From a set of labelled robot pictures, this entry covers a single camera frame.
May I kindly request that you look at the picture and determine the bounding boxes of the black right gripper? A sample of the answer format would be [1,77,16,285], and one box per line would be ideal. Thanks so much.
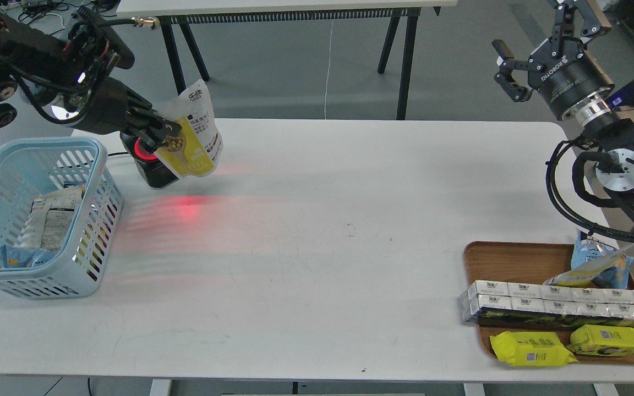
[492,0,616,122]

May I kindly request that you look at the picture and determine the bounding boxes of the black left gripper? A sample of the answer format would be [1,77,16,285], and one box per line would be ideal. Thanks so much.
[74,78,178,155]

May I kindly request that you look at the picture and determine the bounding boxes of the yellow white snack pouch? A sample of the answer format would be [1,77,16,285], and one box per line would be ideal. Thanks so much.
[155,79,224,178]

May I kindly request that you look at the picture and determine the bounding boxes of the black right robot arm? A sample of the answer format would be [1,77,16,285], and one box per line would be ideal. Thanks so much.
[491,1,634,244]

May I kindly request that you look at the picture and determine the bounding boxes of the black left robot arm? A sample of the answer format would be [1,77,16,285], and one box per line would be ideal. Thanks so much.
[0,7,181,153]

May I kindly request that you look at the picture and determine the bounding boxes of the white snack bag in basket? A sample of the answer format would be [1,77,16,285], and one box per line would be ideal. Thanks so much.
[15,184,85,253]

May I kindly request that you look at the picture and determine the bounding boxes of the light blue plastic basket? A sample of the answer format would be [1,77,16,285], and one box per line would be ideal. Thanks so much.
[0,137,123,299]

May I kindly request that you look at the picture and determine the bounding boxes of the blue snack bag in basket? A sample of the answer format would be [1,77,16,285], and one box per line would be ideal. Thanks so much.
[0,245,56,269]

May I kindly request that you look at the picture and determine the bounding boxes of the blue snack bag on tray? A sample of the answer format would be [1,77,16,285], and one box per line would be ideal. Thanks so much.
[570,229,634,290]

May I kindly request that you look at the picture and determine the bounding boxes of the silver long snack box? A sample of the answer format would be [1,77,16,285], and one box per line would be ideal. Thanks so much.
[457,280,634,330]

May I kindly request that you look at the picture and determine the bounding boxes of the black barcode scanner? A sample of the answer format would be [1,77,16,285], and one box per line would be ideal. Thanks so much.
[120,133,179,189]

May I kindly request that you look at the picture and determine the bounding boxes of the background white table black legs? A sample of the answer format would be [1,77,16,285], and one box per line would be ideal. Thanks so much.
[115,1,456,120]

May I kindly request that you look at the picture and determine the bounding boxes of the brown wooden tray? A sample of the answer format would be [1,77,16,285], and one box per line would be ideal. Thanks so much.
[463,241,634,366]

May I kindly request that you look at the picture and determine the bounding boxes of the yellow white pouch on tray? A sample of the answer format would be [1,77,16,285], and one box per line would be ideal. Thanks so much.
[543,248,634,288]

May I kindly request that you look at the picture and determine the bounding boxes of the yellow packet right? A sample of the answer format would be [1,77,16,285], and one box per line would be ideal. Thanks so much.
[566,325,634,358]

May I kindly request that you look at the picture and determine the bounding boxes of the yellow packet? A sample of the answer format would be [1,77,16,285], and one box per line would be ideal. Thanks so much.
[566,325,634,358]
[490,331,578,367]

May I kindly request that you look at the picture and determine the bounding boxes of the yellow packet left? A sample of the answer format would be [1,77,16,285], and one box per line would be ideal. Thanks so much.
[490,331,578,367]

